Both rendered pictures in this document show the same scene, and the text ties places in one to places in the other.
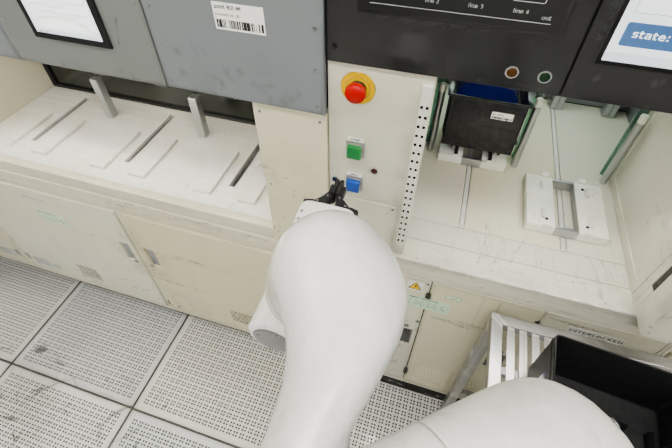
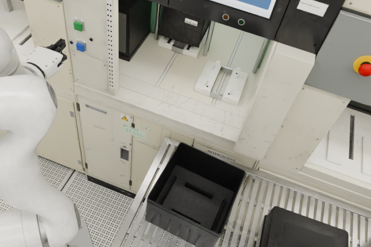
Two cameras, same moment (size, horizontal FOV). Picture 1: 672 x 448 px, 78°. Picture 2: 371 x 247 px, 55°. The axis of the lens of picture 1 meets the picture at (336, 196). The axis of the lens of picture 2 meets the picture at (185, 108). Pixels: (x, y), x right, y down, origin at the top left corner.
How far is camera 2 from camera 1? 0.61 m
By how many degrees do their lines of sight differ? 5
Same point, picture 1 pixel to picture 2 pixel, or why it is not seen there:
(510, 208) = (191, 79)
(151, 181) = not seen: outside the picture
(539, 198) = (208, 75)
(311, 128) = (54, 9)
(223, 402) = not seen: hidden behind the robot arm
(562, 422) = (24, 77)
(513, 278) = (175, 116)
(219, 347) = not seen: hidden behind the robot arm
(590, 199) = (238, 79)
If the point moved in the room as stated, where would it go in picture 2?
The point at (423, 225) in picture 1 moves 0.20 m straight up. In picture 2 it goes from (134, 82) to (135, 48)
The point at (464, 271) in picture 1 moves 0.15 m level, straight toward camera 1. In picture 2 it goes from (148, 109) to (127, 131)
